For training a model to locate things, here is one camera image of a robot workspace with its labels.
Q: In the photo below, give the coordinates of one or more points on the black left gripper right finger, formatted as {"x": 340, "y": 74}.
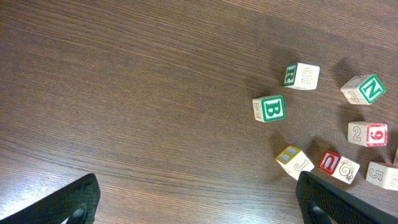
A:
{"x": 321, "y": 202}

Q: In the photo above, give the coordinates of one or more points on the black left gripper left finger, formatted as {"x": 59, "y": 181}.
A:
{"x": 76, "y": 202}

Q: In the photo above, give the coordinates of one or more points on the red E elephant block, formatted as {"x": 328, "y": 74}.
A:
{"x": 382, "y": 175}

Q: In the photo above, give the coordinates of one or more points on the red C wooden block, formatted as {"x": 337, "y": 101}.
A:
{"x": 339, "y": 167}

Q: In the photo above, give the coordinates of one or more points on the blue sided wooden block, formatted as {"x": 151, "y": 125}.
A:
{"x": 293, "y": 160}

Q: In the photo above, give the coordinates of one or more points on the red 9 wooden block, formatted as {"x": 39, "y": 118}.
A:
{"x": 367, "y": 134}

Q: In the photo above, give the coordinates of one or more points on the green B wooden block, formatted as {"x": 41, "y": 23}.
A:
{"x": 269, "y": 108}

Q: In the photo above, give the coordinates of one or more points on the green N wooden block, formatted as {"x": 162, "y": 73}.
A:
{"x": 363, "y": 89}

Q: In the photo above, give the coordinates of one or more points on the plain top wooden block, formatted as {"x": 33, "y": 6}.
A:
{"x": 301, "y": 76}

